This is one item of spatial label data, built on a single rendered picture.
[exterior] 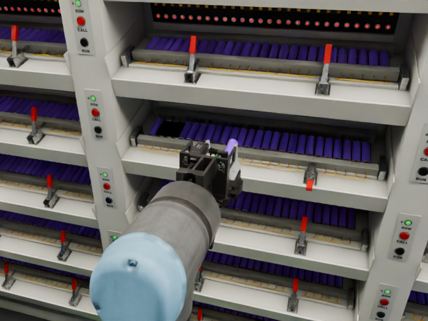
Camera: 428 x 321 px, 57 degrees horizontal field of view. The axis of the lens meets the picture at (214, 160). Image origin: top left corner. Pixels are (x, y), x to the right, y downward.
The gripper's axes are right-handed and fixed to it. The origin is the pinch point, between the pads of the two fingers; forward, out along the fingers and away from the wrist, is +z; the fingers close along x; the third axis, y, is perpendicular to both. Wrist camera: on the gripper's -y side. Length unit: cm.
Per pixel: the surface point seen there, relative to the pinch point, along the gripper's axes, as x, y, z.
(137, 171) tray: 25.7, -14.1, 17.7
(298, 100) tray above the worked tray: -10.5, 8.9, 14.8
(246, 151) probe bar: -0.3, -6.1, 21.3
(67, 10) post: 37.9, 22.3, 13.6
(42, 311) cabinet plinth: 70, -83, 27
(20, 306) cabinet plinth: 80, -83, 27
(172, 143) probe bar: 17.8, -6.8, 20.9
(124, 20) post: 30.1, 20.2, 23.1
